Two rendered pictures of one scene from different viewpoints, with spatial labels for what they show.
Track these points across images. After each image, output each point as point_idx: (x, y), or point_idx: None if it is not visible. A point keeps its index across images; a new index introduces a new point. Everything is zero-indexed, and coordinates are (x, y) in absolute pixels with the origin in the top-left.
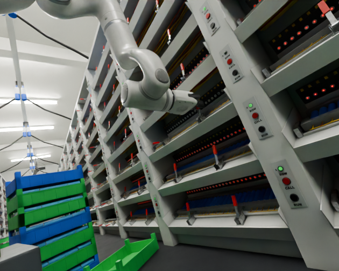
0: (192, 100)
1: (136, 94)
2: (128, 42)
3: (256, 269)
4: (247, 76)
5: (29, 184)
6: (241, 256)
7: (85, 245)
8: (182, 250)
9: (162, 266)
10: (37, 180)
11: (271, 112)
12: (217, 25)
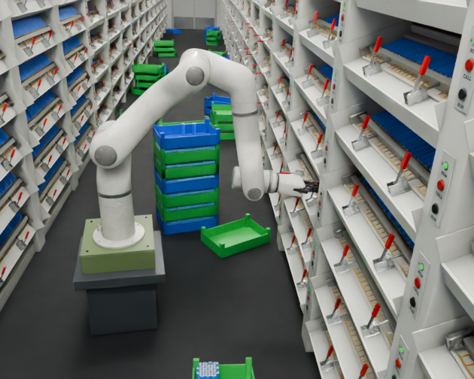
0: (296, 195)
1: (238, 187)
2: (246, 139)
3: (284, 315)
4: (320, 226)
5: (170, 146)
6: (293, 301)
7: (208, 204)
8: (277, 262)
9: (252, 265)
10: (177, 143)
11: (317, 262)
12: (326, 167)
